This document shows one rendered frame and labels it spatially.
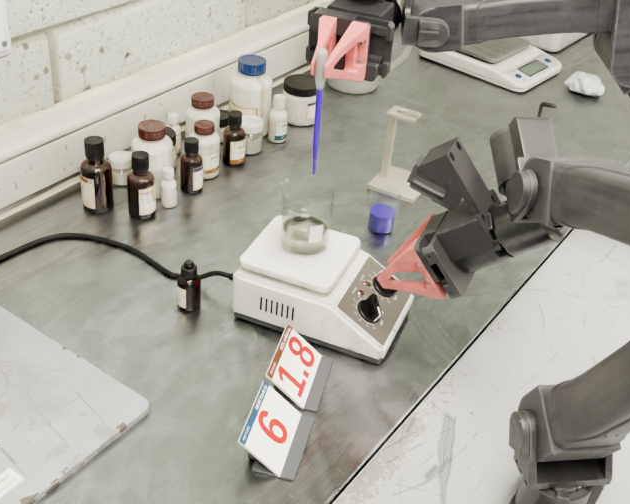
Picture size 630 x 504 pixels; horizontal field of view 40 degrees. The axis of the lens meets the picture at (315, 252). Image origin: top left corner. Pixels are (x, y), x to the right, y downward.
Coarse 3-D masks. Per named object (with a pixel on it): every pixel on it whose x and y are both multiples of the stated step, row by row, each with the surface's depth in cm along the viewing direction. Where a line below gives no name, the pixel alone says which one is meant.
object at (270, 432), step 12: (276, 396) 93; (264, 408) 90; (276, 408) 92; (288, 408) 93; (264, 420) 89; (276, 420) 91; (288, 420) 92; (252, 432) 87; (264, 432) 88; (276, 432) 90; (288, 432) 91; (252, 444) 86; (264, 444) 87; (276, 444) 89; (264, 456) 87; (276, 456) 88; (276, 468) 87
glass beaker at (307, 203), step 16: (304, 176) 104; (288, 192) 104; (304, 192) 105; (320, 192) 104; (288, 208) 101; (304, 208) 99; (320, 208) 100; (288, 224) 102; (304, 224) 101; (320, 224) 101; (288, 240) 103; (304, 240) 102; (320, 240) 103; (304, 256) 103
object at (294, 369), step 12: (288, 348) 98; (300, 348) 100; (288, 360) 97; (300, 360) 99; (312, 360) 100; (276, 372) 94; (288, 372) 96; (300, 372) 98; (288, 384) 95; (300, 384) 96; (300, 396) 95
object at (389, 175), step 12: (396, 108) 132; (396, 120) 132; (408, 120) 129; (384, 144) 134; (384, 156) 135; (384, 168) 136; (396, 168) 140; (372, 180) 136; (384, 180) 137; (396, 180) 137; (408, 192) 134
